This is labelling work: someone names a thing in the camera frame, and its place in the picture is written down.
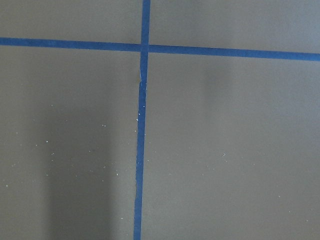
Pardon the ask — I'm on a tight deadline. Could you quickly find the blue tape line right crosswise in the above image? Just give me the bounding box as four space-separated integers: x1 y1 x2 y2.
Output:
0 37 320 62

